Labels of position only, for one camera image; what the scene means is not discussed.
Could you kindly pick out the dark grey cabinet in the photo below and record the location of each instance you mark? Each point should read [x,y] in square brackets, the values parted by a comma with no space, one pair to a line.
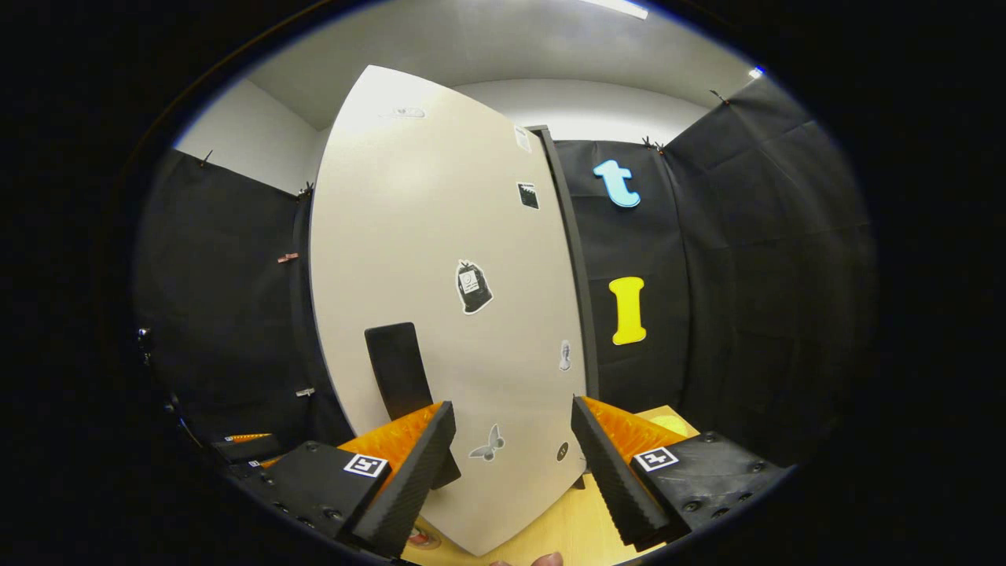
[578,275]

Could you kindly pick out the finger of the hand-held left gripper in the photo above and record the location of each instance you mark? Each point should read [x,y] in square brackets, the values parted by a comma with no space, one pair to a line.
[251,446]
[253,468]

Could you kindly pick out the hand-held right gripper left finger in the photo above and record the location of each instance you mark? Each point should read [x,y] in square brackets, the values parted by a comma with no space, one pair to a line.
[409,487]

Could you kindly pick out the ceiling light panel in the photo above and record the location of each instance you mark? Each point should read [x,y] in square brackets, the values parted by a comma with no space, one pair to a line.
[617,8]

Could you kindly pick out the black backdrop cloth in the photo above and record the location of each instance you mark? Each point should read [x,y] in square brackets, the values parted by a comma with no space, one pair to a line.
[747,275]

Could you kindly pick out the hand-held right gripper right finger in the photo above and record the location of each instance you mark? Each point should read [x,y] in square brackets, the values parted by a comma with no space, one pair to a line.
[613,479]

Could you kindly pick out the red and white round object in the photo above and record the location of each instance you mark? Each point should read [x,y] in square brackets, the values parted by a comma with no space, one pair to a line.
[424,538]

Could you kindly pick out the beige cabinet door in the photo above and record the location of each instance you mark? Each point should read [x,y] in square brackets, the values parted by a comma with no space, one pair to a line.
[440,220]

